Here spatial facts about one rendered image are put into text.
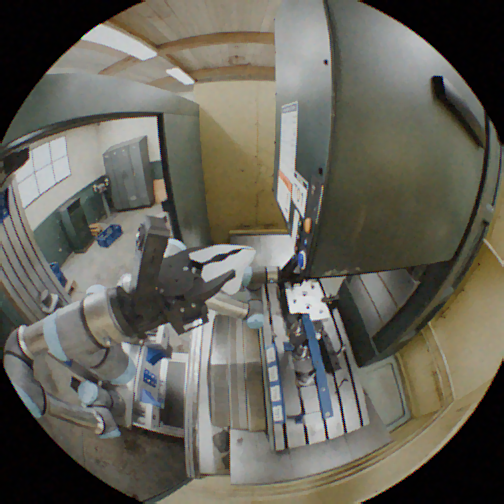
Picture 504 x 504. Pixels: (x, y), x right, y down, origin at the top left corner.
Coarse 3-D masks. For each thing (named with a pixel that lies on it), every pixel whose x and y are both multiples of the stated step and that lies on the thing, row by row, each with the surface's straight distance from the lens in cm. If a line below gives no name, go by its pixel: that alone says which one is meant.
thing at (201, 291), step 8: (232, 272) 23; (200, 280) 23; (216, 280) 23; (224, 280) 23; (192, 288) 22; (200, 288) 22; (208, 288) 22; (216, 288) 22; (176, 296) 24; (184, 296) 22; (192, 296) 22; (200, 296) 22; (208, 296) 22
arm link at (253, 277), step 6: (246, 270) 79; (252, 270) 78; (258, 270) 79; (264, 270) 79; (246, 276) 78; (252, 276) 78; (258, 276) 78; (264, 276) 78; (246, 282) 79; (252, 282) 79; (258, 282) 79; (264, 282) 80; (252, 288) 82; (258, 288) 83
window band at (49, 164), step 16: (48, 144) 525; (64, 144) 557; (32, 160) 490; (48, 160) 516; (64, 160) 548; (16, 176) 467; (32, 176) 485; (48, 176) 509; (64, 176) 540; (32, 192) 478
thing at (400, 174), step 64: (320, 0) 40; (320, 64) 34; (384, 64) 37; (448, 64) 63; (320, 128) 31; (384, 128) 33; (448, 128) 51; (384, 192) 36; (448, 192) 55; (320, 256) 36; (384, 256) 46; (448, 256) 79
